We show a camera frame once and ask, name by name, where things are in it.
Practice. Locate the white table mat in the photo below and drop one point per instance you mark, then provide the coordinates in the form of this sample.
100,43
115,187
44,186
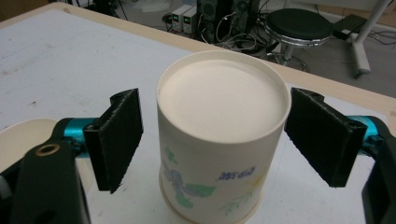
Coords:
62,68

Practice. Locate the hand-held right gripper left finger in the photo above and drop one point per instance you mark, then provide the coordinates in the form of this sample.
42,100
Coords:
115,140

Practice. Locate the black computer tower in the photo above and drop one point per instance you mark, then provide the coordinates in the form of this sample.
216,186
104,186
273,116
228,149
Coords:
213,17
246,14

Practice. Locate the black round stool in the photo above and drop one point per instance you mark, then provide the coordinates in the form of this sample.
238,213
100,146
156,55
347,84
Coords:
299,26

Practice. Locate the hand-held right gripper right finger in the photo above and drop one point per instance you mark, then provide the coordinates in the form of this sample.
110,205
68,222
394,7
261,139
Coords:
323,137

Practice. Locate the white metal stand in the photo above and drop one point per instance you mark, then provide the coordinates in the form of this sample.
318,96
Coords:
361,56

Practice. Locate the flat black box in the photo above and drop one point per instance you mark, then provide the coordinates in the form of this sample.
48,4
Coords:
348,25

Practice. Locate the white bench power supply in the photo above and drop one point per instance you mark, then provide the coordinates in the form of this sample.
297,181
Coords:
190,20
177,17

